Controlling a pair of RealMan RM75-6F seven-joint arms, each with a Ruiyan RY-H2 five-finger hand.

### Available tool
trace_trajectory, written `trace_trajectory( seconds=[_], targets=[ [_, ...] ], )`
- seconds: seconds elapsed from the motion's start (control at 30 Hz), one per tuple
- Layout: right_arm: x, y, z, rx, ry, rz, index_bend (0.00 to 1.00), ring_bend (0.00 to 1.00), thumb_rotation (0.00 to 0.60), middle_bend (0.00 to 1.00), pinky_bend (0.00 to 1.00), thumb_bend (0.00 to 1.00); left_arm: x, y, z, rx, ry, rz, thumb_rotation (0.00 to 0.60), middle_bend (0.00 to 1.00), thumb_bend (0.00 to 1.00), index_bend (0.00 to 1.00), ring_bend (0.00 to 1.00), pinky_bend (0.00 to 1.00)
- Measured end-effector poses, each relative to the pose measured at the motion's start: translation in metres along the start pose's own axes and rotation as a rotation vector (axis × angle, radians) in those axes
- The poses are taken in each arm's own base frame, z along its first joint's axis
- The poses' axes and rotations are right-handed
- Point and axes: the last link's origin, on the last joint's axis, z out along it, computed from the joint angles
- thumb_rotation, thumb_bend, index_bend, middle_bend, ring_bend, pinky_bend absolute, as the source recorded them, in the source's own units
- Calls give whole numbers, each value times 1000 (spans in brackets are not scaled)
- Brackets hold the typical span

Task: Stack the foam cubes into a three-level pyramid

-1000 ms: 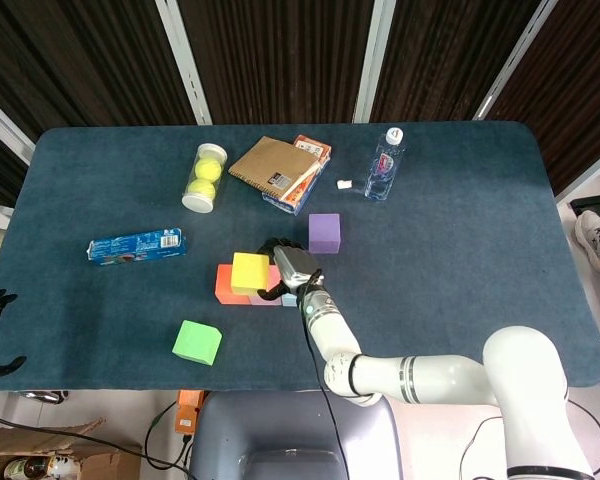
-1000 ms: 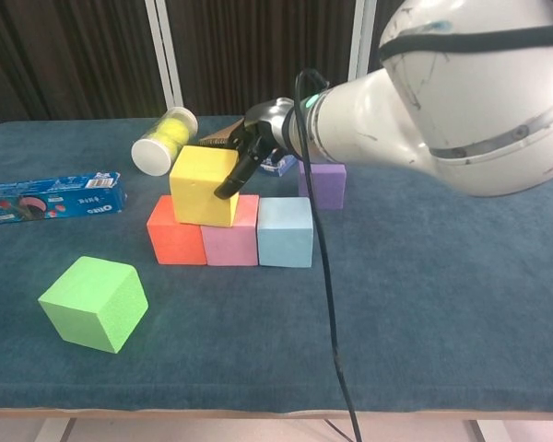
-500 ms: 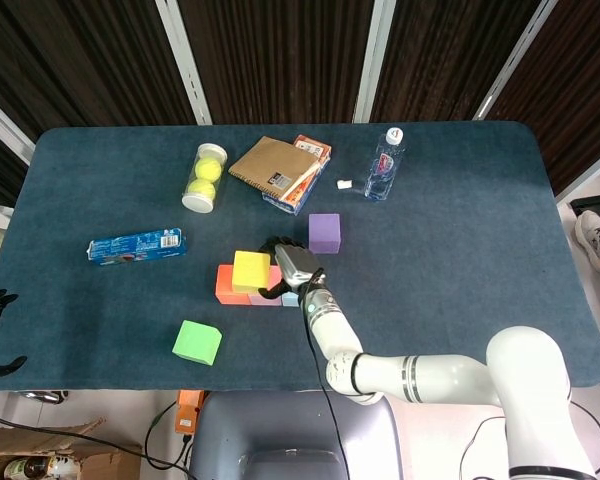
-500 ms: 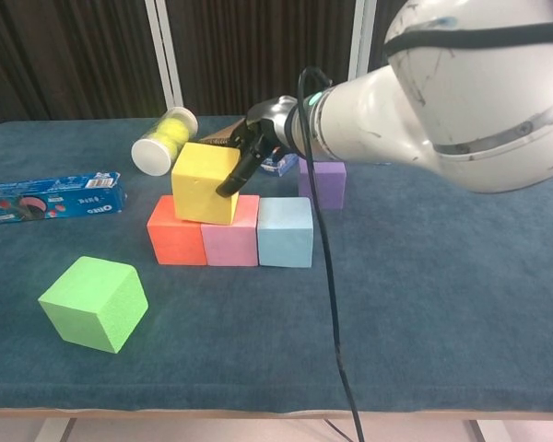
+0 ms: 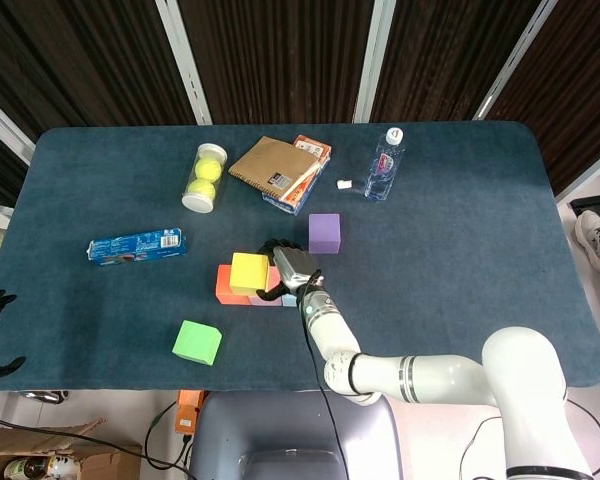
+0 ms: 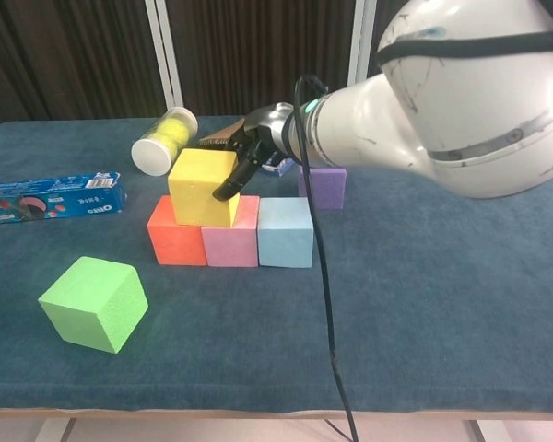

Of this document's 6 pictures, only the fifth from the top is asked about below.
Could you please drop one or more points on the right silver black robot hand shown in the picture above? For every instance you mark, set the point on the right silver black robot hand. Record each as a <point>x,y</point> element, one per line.
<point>295,267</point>

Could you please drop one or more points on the pink foam cube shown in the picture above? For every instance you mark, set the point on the pink foam cube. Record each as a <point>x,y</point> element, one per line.
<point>274,276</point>

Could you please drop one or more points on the light blue foam cube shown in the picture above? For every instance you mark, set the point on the light blue foam cube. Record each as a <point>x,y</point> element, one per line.
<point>290,301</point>

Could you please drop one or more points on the yellow foam cube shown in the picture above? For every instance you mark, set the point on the yellow foam cube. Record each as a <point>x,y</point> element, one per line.
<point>249,272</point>

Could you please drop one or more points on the orange foam cube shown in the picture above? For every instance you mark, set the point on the orange foam cube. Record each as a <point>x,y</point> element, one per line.
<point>222,291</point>

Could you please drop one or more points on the green foam cube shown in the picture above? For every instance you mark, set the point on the green foam cube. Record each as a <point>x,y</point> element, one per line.
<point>197,344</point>

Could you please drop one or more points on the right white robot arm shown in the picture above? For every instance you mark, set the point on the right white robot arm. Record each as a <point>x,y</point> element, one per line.
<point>430,372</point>

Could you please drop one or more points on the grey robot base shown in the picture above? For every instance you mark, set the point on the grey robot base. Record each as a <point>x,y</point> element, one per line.
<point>295,430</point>

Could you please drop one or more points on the purple foam cube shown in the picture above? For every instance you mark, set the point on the purple foam cube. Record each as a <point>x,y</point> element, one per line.
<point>325,232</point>

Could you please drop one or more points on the chrome metal bar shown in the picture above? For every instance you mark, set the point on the chrome metal bar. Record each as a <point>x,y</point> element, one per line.
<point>40,397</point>

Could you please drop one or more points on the small white eraser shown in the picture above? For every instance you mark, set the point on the small white eraser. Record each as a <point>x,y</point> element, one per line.
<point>344,184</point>

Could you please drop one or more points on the brown spiral notebook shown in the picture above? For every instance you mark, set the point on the brown spiral notebook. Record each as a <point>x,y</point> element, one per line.
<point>272,165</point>

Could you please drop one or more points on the clear tennis ball tube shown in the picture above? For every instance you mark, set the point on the clear tennis ball tube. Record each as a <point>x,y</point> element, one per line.
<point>198,202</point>

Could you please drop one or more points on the blue orange card box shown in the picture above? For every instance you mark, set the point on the blue orange card box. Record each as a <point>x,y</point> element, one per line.
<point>312,147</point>

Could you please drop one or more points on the yellow tennis ball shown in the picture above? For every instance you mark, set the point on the yellow tennis ball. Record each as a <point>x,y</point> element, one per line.
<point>201,189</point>
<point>208,169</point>

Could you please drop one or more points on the clear plastic water bottle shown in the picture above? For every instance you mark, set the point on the clear plastic water bottle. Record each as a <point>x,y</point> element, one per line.
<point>382,170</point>

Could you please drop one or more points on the bottle in cardboard box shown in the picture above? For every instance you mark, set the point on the bottle in cardboard box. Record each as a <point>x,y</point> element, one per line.
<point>30,469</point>

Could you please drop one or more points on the blue Oreo cookie box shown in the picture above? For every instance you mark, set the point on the blue Oreo cookie box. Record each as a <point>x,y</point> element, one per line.
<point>137,246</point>

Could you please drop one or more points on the brown cardboard box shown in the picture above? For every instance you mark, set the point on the brown cardboard box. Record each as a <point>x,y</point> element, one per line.
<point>105,460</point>

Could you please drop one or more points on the orange power strip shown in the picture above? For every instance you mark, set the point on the orange power strip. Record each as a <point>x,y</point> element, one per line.
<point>187,412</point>

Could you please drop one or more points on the teal table cloth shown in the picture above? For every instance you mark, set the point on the teal table cloth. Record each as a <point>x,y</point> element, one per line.
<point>480,225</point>

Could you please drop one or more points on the white sneaker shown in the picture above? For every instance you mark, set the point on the white sneaker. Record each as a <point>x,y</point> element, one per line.
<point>597,240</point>

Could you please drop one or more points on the white frame post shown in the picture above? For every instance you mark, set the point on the white frame post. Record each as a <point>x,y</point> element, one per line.
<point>375,60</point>
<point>510,55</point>
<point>5,125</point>
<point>185,60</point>

